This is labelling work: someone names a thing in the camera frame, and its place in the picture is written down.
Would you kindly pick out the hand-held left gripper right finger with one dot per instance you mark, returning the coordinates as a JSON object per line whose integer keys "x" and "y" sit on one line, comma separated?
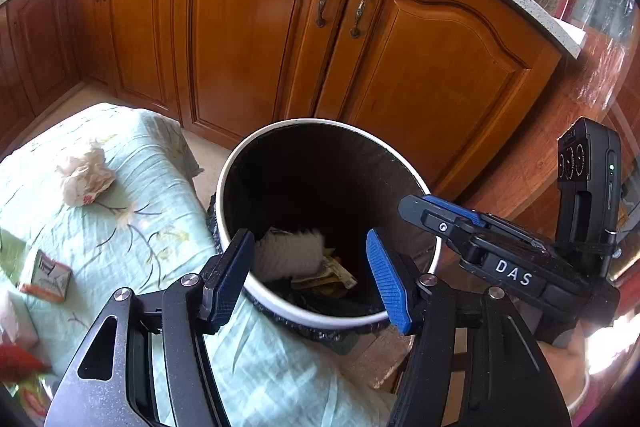
{"x": 387, "y": 282}

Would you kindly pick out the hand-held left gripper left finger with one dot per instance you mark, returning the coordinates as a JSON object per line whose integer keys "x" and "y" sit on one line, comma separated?
{"x": 235, "y": 277}

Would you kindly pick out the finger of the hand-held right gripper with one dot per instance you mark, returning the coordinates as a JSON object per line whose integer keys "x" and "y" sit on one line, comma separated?
{"x": 435, "y": 224}
{"x": 460, "y": 212}

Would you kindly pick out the white trash bin black liner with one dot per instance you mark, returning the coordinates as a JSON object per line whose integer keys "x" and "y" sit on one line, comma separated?
{"x": 310, "y": 177}

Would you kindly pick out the beige paper ball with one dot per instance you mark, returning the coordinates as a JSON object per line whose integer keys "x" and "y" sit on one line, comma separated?
{"x": 85, "y": 177}

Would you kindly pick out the small white orange box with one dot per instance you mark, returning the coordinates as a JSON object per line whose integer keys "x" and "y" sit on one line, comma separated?
{"x": 47, "y": 277}

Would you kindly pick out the white tissue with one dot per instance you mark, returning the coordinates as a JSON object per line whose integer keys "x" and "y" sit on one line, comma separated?
{"x": 17, "y": 327}
{"x": 290, "y": 254}

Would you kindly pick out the red wrapper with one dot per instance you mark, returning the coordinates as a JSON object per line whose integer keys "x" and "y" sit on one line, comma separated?
{"x": 20, "y": 359}

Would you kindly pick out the yellow red snack packet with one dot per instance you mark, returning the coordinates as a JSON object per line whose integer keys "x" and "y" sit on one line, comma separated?
{"x": 35, "y": 399}

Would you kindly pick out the person's right forearm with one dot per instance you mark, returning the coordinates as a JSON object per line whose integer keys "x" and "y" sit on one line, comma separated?
{"x": 565, "y": 367}

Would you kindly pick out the crumpled white tissue in bin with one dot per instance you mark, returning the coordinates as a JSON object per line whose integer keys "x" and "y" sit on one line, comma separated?
{"x": 290, "y": 254}

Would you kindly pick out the yellow green wrapper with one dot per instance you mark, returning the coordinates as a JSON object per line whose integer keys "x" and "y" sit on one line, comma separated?
{"x": 325, "y": 279}

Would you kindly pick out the green floral cloth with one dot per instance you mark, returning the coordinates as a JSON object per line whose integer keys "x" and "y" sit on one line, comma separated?
{"x": 150, "y": 227}

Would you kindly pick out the row of wooden lower cabinets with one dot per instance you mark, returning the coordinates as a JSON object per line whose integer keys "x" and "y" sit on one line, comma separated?
{"x": 250, "y": 32}

